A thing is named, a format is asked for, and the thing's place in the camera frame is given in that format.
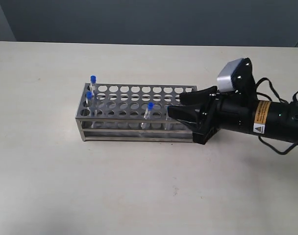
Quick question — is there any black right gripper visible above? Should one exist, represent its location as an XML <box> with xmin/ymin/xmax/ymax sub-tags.
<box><xmin>168</xmin><ymin>86</ymin><xmax>258</xmax><ymax>144</ymax></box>

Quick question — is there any blue-capped tube back row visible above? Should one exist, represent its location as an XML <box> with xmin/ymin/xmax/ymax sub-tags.
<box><xmin>90</xmin><ymin>75</ymin><xmax>98</xmax><ymax>98</ymax></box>

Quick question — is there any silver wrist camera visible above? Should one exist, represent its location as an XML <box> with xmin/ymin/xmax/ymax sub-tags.
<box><xmin>217</xmin><ymin>58</ymin><xmax>244</xmax><ymax>93</ymax></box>

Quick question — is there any stainless steel test tube rack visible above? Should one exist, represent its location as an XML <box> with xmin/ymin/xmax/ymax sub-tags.
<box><xmin>75</xmin><ymin>83</ymin><xmax>197</xmax><ymax>142</ymax></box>

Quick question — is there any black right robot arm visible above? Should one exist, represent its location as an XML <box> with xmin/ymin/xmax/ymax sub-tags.
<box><xmin>168</xmin><ymin>86</ymin><xmax>298</xmax><ymax>145</ymax></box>

